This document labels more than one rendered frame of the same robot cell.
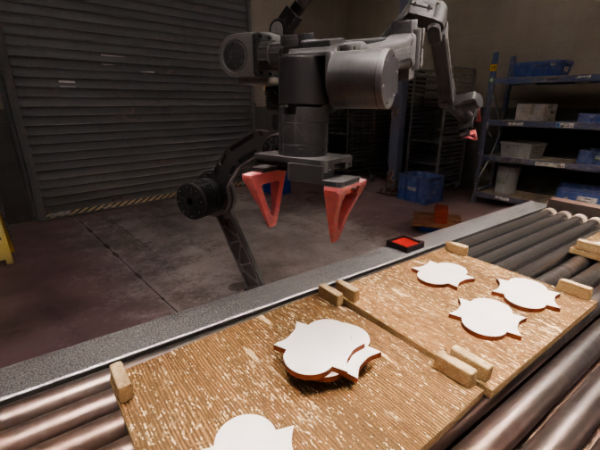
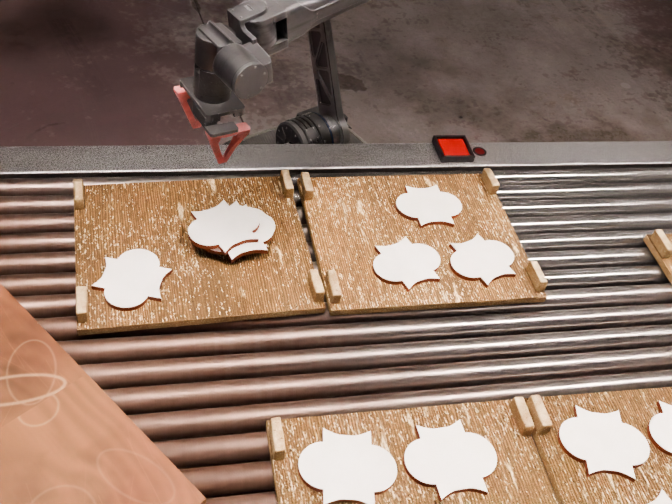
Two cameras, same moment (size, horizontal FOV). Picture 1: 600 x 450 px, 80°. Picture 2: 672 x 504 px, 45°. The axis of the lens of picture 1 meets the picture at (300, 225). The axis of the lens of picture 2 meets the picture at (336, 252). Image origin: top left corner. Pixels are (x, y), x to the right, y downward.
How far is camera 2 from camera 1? 0.97 m
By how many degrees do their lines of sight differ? 29
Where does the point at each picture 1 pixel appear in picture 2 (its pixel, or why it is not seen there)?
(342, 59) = (222, 58)
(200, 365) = (138, 204)
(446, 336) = (350, 262)
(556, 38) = not seen: outside the picture
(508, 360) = (374, 299)
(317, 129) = (214, 87)
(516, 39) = not seen: outside the picture
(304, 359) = (203, 231)
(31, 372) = (24, 159)
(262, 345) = (194, 207)
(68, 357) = (50, 156)
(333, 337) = (239, 224)
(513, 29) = not seen: outside the picture
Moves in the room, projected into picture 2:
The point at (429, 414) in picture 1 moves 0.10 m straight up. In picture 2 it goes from (267, 302) to (272, 262)
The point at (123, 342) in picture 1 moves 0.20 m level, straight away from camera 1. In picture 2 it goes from (94, 158) to (103, 99)
